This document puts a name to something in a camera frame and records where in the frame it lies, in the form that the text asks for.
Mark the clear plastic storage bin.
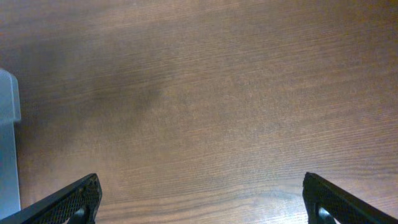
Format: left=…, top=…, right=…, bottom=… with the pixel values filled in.
left=1, top=69, right=21, bottom=219

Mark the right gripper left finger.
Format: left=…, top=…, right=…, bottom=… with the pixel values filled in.
left=1, top=174, right=102, bottom=224

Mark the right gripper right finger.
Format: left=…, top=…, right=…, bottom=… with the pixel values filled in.
left=302, top=172, right=397, bottom=224

